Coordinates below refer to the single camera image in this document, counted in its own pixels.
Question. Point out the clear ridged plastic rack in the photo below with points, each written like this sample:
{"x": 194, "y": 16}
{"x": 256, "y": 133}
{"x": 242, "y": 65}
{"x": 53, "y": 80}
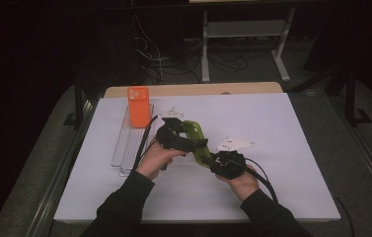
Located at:
{"x": 131, "y": 144}

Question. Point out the metal rail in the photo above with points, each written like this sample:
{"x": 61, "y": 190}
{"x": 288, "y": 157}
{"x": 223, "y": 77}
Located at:
{"x": 58, "y": 184}
{"x": 371, "y": 164}

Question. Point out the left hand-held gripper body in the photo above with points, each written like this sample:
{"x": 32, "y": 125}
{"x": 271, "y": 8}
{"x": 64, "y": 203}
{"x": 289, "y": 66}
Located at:
{"x": 168, "y": 138}

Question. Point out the green cartoon phone case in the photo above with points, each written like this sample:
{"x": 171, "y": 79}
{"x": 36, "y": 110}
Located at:
{"x": 197, "y": 131}

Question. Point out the white desk frame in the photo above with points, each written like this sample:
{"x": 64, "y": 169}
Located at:
{"x": 205, "y": 49}

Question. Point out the person's left hand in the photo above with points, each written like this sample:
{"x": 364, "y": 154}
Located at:
{"x": 155, "y": 161}

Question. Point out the orange phone case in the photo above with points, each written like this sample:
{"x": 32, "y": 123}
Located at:
{"x": 139, "y": 112}

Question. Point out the black metal stand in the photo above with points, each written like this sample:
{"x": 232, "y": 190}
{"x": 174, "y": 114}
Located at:
{"x": 351, "y": 98}
{"x": 79, "y": 98}

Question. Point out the person's right hand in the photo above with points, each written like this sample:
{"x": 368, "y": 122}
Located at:
{"x": 246, "y": 186}

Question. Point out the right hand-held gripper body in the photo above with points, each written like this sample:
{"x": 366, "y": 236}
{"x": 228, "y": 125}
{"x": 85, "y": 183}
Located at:
{"x": 229, "y": 164}

